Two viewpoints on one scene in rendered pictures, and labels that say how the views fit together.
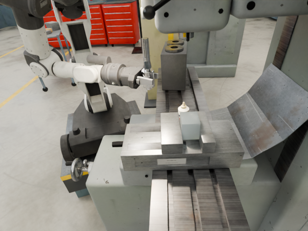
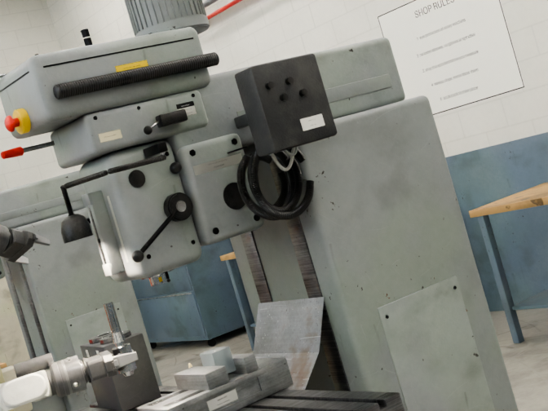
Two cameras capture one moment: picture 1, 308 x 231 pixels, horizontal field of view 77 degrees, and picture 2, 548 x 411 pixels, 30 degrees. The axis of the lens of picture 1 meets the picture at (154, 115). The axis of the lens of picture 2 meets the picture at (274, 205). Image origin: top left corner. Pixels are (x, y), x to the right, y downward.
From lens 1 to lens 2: 205 cm
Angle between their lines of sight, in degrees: 49
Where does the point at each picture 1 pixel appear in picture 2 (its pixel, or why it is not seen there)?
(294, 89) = (297, 305)
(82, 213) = not seen: outside the picture
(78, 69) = (12, 385)
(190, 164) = (243, 398)
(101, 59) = (43, 360)
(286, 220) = not seen: outside the picture
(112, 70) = (72, 364)
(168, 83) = (130, 393)
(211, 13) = (186, 246)
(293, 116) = (311, 326)
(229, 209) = (302, 395)
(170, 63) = not seen: hidden behind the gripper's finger
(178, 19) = (161, 258)
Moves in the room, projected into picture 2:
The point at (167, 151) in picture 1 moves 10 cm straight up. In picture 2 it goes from (213, 382) to (201, 341)
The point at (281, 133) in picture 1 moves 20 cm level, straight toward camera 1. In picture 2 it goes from (313, 349) to (313, 364)
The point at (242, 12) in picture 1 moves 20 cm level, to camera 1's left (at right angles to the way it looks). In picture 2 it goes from (211, 237) to (147, 258)
